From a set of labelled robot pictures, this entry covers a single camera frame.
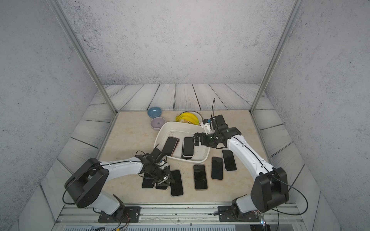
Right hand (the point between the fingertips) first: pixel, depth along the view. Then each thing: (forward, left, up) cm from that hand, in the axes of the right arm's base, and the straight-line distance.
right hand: (197, 142), depth 80 cm
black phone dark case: (-19, +12, -18) cm, 29 cm away
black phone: (0, +8, -18) cm, 20 cm away
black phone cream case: (-10, -11, -19) cm, 24 cm away
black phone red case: (+8, +18, -17) cm, 26 cm away
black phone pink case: (-11, -1, -22) cm, 25 cm away
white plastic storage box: (+21, +17, -15) cm, 31 cm away
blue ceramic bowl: (+39, +34, -16) cm, 54 cm away
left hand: (-17, +13, -15) cm, 26 cm away
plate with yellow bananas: (+31, +5, -14) cm, 35 cm away
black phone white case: (-19, +21, -17) cm, 33 cm away
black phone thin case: (+7, +6, -16) cm, 19 cm away
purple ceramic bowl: (+26, +30, -14) cm, 42 cm away
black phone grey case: (-3, -20, -18) cm, 27 cm away
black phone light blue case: (-16, +29, -19) cm, 38 cm away
